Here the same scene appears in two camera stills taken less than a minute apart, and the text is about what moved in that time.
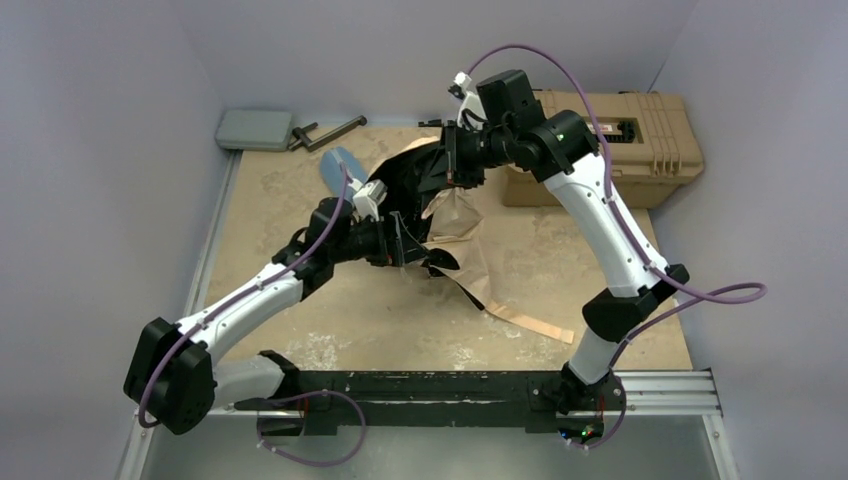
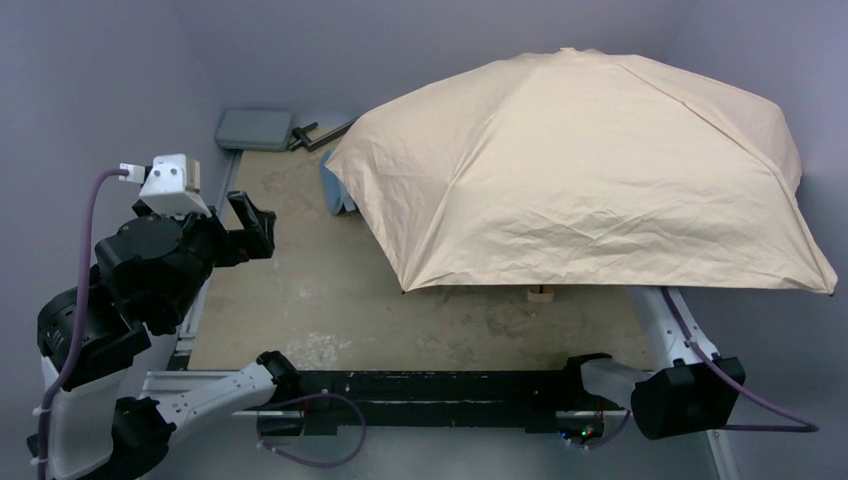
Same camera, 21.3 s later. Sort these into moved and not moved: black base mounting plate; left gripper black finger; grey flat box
Moved: left gripper black finger
Not moved: grey flat box; black base mounting plate
